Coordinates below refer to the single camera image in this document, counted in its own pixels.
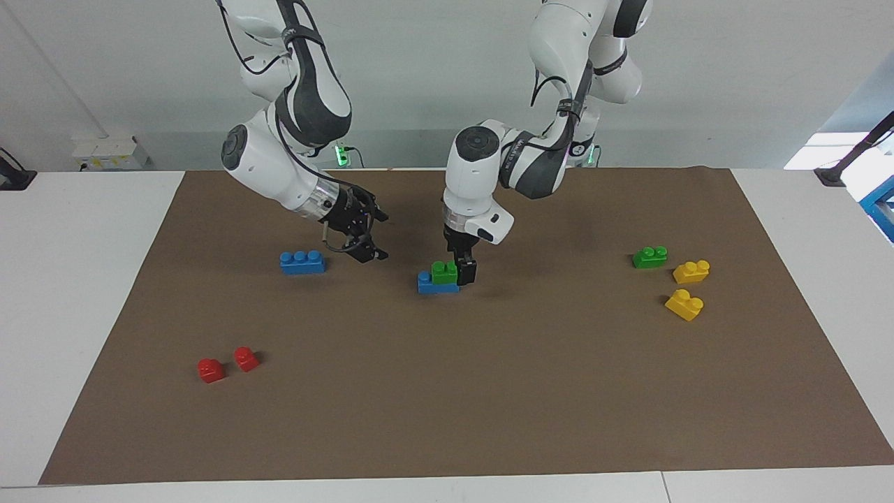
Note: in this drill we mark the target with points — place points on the red one-stud block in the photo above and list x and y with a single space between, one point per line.
246 359
210 371

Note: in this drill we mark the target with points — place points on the blue frame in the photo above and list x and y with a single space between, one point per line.
881 209

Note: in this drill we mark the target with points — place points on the yellow two-stud block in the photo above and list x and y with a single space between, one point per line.
683 305
691 272

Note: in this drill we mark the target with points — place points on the blue three-stud block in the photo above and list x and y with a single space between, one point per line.
302 263
427 285

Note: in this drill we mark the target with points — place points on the green two-stud block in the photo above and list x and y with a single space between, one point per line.
649 258
444 273

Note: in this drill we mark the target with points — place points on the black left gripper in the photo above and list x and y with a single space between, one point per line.
461 246

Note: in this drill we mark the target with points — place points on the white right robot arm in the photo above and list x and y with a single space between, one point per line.
307 105

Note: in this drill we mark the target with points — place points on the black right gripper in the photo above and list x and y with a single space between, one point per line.
349 213

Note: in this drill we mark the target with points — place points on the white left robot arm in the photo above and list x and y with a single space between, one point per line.
475 175

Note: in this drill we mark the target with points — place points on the black camera stand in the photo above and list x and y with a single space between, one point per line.
834 172

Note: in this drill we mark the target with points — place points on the brown table mat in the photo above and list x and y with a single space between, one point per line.
447 391

